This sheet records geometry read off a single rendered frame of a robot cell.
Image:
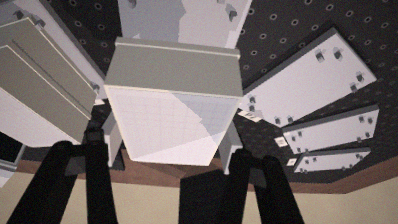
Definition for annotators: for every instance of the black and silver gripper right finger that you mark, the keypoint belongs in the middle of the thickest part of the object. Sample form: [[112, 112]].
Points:
[[275, 199]]

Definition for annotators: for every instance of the white label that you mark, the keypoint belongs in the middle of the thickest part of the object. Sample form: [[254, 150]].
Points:
[[249, 116], [291, 161], [98, 102], [281, 141]]

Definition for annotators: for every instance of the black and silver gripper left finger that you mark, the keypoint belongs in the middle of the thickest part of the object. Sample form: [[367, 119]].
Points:
[[45, 199]]

